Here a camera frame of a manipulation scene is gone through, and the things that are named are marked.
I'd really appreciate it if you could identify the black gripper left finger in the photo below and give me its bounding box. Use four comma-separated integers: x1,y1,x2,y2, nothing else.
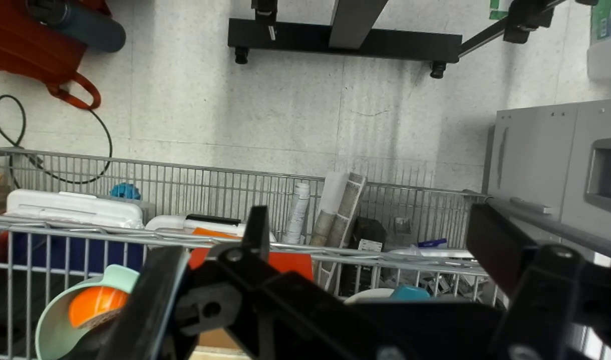
96,246,191,360

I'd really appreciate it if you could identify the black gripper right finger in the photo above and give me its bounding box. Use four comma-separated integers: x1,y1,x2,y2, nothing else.
465,202,586,360

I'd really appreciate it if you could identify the small blue object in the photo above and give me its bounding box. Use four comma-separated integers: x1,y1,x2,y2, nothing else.
110,179,143,202

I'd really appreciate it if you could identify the orange toy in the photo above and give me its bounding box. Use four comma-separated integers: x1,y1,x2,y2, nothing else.
65,285,129,329

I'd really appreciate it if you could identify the white grey machine housing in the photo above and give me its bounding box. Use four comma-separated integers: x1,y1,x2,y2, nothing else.
480,97,611,259

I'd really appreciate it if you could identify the small black box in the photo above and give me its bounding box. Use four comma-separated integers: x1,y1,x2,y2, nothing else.
346,215,390,256

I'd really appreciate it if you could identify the bundle of long rods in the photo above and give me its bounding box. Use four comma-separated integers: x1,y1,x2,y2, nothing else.
283,170,369,288

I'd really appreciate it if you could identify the black stand base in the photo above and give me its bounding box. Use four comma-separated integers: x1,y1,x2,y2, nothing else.
226,0,561,82

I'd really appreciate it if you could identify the metal wire shelf rack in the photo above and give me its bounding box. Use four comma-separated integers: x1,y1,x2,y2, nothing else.
0,146,611,360

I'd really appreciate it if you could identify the black floor cable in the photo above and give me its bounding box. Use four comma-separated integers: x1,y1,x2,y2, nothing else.
0,92,113,188

